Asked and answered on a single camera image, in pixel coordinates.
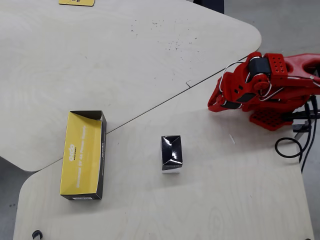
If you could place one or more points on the open black yellow box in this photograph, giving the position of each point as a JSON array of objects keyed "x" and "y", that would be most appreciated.
[{"x": 82, "y": 155}]

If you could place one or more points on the yellow card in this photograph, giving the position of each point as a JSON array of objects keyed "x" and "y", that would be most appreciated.
[{"x": 75, "y": 2}]

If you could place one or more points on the small black white box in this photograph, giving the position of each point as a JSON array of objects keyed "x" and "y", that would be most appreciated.
[{"x": 171, "y": 152}]

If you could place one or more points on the red robot arm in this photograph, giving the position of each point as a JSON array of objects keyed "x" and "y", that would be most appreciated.
[{"x": 300, "y": 62}]

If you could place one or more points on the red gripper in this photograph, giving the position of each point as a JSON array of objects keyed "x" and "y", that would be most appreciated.
[{"x": 229, "y": 105}]

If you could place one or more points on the black table clamp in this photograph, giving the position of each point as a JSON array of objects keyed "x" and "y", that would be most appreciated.
[{"x": 301, "y": 128}]

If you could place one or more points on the small black hook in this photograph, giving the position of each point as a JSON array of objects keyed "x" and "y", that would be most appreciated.
[{"x": 35, "y": 235}]

